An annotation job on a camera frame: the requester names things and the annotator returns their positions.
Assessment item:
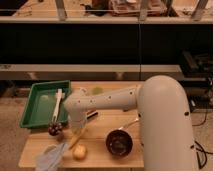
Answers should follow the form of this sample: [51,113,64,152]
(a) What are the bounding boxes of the green plastic tray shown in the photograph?
[20,80,70,129]

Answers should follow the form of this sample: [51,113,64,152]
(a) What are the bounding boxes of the striped black-white block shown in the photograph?
[87,111,98,119]

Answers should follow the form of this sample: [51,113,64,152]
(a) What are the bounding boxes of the yellow round fruit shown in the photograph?
[73,145,87,160]

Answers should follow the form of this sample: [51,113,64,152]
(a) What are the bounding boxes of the black cables on floor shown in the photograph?
[193,109,213,170]

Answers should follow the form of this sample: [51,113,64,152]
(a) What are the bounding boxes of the metal spoon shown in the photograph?
[118,118,139,130]

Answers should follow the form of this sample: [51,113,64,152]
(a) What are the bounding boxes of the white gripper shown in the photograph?
[68,117,87,134]

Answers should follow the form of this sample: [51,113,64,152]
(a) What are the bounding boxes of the dark brown bowl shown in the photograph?
[105,130,133,157]

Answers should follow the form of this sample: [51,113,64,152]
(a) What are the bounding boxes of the green small object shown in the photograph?
[92,87,103,95]

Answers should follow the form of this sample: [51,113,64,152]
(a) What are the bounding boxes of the purple grape bunch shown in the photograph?
[48,123,63,136]

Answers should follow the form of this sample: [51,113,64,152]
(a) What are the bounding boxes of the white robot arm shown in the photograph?
[64,75,199,171]

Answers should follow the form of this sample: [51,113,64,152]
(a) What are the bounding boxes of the blue-white cloth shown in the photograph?
[36,143,69,171]

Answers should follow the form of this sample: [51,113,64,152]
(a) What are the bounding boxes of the black device on shelf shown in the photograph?
[179,51,213,78]

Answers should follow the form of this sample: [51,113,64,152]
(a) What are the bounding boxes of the white brush in tray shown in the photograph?
[52,89,64,122]

